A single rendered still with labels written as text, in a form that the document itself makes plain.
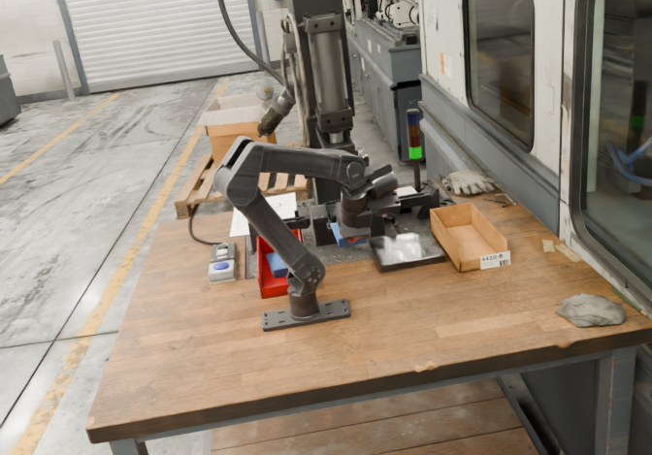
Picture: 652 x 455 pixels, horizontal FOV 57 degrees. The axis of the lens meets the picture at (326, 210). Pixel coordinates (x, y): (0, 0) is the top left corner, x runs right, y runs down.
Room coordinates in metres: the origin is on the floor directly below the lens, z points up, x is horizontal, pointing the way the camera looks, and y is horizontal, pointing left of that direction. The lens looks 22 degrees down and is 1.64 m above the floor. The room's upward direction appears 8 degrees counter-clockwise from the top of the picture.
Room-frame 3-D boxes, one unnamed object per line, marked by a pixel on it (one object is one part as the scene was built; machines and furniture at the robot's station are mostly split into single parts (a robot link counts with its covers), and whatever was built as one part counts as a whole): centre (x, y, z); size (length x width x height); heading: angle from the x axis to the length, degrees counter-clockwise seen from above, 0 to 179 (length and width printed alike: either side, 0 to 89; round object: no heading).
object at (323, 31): (1.58, -0.05, 1.37); 0.11 x 0.09 x 0.30; 94
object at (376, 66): (7.32, -1.10, 0.49); 5.51 x 1.02 x 0.97; 0
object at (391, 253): (1.41, -0.19, 0.91); 0.17 x 0.16 x 0.02; 94
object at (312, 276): (1.18, 0.07, 1.00); 0.09 x 0.06 x 0.06; 24
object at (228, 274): (1.42, 0.29, 0.90); 0.07 x 0.07 x 0.06; 4
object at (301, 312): (1.17, 0.08, 0.94); 0.20 x 0.07 x 0.08; 94
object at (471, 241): (1.40, -0.36, 0.93); 0.25 x 0.13 x 0.08; 4
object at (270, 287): (1.40, 0.13, 0.93); 0.25 x 0.12 x 0.06; 4
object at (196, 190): (4.76, 0.59, 0.07); 1.20 x 1.00 x 0.14; 177
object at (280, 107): (1.85, 0.09, 1.25); 0.19 x 0.07 x 0.19; 94
